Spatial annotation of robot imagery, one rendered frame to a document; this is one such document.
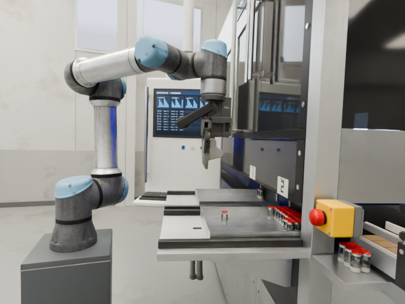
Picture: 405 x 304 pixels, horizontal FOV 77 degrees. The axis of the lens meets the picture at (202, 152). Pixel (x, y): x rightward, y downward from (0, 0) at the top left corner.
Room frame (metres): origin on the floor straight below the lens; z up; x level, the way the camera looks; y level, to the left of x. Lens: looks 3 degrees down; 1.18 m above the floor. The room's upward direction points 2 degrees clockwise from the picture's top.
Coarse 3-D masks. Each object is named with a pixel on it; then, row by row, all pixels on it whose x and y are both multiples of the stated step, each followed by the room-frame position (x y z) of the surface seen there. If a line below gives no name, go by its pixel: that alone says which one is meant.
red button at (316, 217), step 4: (312, 212) 0.59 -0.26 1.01; (316, 212) 0.58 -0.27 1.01; (320, 212) 0.58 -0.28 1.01; (312, 216) 0.59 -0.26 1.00; (316, 216) 0.58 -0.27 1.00; (320, 216) 0.58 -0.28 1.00; (312, 220) 0.59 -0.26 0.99; (316, 220) 0.58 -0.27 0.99; (320, 220) 0.57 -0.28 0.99; (312, 224) 0.59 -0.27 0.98; (316, 224) 0.58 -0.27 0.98; (320, 224) 0.58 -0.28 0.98
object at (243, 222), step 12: (204, 216) 0.83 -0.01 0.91; (216, 216) 0.94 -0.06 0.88; (228, 216) 0.95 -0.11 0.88; (240, 216) 0.95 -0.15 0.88; (252, 216) 0.96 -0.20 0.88; (264, 216) 0.96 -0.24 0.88; (204, 228) 0.81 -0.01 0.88; (216, 228) 0.81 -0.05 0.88; (228, 228) 0.82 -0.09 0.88; (240, 228) 0.82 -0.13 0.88; (252, 228) 0.82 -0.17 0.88; (264, 228) 0.83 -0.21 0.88; (276, 228) 0.83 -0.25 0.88
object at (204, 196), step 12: (204, 192) 1.29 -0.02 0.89; (216, 192) 1.29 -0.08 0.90; (228, 192) 1.30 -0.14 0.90; (240, 192) 1.31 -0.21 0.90; (252, 192) 1.31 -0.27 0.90; (204, 204) 1.03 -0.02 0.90; (216, 204) 1.04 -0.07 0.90; (228, 204) 1.04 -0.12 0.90; (240, 204) 1.05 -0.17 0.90; (252, 204) 1.05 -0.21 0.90; (264, 204) 1.06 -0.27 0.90; (276, 204) 1.06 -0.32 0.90
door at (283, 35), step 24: (288, 0) 0.90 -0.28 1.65; (264, 24) 1.14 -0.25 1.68; (288, 24) 0.89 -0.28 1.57; (264, 48) 1.13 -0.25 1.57; (288, 48) 0.88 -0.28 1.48; (288, 72) 0.87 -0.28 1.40; (264, 96) 1.10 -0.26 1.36; (288, 96) 0.86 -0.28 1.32; (264, 120) 1.09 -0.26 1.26; (288, 120) 0.85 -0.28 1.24
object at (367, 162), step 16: (240, 16) 1.54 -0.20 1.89; (224, 32) 2.08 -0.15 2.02; (240, 32) 1.53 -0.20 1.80; (304, 128) 0.72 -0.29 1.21; (352, 128) 1.96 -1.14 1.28; (352, 144) 0.66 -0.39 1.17; (368, 144) 0.67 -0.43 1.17; (384, 144) 0.67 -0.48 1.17; (400, 144) 0.68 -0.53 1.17; (352, 160) 0.66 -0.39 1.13; (368, 160) 0.67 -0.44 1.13; (384, 160) 0.67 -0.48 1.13; (400, 160) 0.68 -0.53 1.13; (352, 176) 0.66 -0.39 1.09; (368, 176) 0.67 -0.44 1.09; (384, 176) 0.67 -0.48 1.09; (400, 176) 0.68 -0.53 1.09; (352, 192) 0.66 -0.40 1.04; (368, 192) 0.67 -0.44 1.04; (384, 192) 0.67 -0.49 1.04; (400, 192) 0.68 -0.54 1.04; (400, 208) 0.69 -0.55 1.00
